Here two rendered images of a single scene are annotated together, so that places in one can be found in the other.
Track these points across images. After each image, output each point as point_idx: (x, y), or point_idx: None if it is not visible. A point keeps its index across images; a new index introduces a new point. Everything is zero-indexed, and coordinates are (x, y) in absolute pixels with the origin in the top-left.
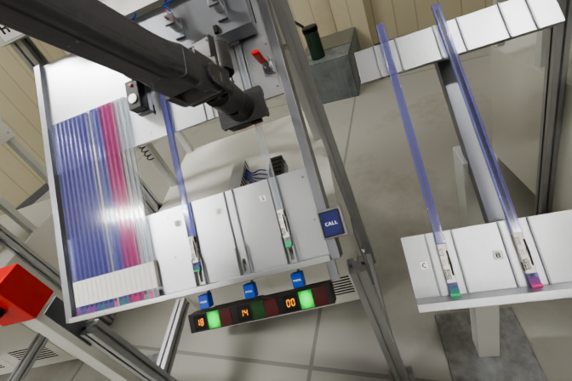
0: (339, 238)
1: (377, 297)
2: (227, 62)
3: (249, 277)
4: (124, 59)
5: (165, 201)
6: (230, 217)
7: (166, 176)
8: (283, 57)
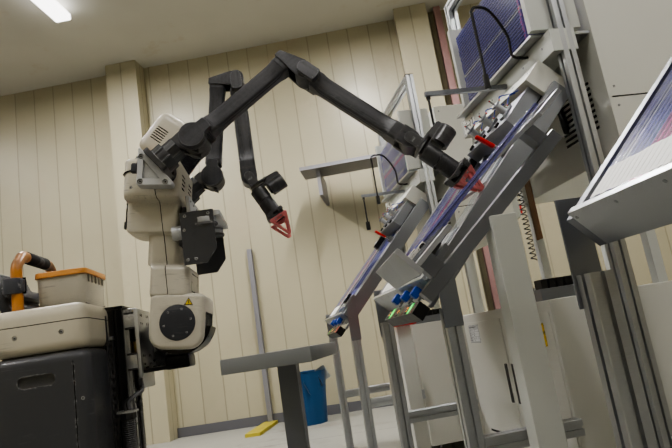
0: (556, 373)
1: (452, 351)
2: (438, 136)
3: (406, 283)
4: (364, 122)
5: None
6: None
7: None
8: (517, 147)
